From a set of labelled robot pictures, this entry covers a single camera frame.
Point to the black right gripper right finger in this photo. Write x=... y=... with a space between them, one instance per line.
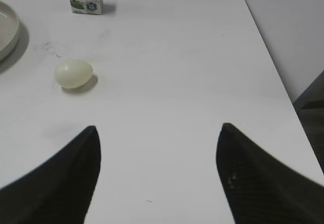
x=261 y=189

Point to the beige round plate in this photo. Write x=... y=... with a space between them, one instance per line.
x=10 y=29

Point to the pale white onion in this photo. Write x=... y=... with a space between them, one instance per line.
x=73 y=73

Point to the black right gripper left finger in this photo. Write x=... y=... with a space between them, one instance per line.
x=61 y=189

